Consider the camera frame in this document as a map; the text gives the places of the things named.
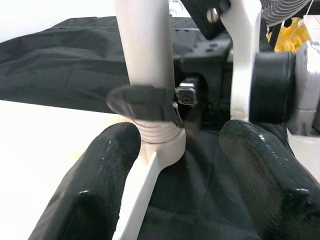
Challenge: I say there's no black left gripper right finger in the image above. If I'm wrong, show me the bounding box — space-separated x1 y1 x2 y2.
218 119 320 240

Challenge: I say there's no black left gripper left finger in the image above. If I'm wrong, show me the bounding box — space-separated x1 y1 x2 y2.
27 121 142 240

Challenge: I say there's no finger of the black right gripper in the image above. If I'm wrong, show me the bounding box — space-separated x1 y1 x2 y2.
106 84 185 127

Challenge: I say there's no white plastic table leg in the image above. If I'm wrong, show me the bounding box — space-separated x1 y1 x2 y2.
112 0 181 145

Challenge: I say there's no yellow fabric piece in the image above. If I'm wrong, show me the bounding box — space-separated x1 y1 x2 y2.
266 17 312 54

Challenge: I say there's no black cloth table cover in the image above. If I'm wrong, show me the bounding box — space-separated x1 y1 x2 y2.
0 16 288 240

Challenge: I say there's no white fan head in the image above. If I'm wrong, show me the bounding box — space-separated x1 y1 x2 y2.
259 0 316 28

